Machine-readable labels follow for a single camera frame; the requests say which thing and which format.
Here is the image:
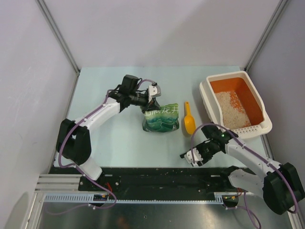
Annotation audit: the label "white orange litter box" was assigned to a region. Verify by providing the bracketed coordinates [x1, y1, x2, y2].
[199, 71, 273, 139]

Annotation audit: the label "clean litter grains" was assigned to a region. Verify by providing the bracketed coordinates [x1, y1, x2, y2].
[215, 91, 251, 129]

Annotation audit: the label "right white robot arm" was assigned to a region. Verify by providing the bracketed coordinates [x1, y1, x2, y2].
[191, 123, 305, 215]

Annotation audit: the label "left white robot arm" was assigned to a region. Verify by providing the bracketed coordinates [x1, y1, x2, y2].
[56, 75, 161, 191]

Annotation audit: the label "white slotted cable duct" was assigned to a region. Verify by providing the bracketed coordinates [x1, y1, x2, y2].
[44, 193, 223, 204]

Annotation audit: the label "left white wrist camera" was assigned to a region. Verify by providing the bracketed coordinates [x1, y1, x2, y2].
[148, 83, 162, 98]

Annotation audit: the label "purple cable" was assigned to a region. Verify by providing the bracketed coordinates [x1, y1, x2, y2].
[44, 78, 155, 215]
[190, 123, 299, 229]

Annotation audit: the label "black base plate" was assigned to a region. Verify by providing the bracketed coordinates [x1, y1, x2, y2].
[78, 167, 249, 194]

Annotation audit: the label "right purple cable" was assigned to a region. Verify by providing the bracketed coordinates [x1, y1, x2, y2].
[190, 123, 299, 229]

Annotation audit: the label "orange plastic scoop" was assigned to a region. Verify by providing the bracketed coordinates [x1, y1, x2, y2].
[184, 102, 196, 135]

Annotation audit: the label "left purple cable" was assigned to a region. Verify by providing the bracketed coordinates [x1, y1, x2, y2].
[44, 78, 155, 215]

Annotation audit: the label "green litter bag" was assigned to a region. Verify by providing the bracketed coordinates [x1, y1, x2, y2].
[142, 103, 180, 133]

